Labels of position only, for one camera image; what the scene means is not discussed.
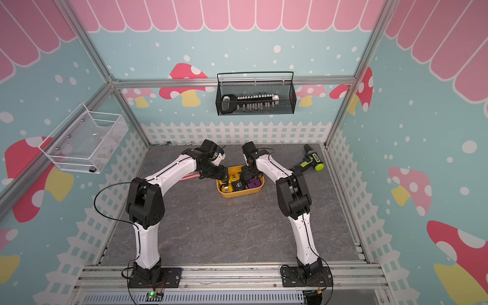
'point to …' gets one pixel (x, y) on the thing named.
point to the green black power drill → (311, 161)
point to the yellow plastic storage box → (237, 169)
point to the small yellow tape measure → (227, 189)
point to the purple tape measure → (253, 183)
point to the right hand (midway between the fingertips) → (252, 172)
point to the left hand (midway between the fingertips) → (221, 178)
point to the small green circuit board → (154, 297)
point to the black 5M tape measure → (237, 185)
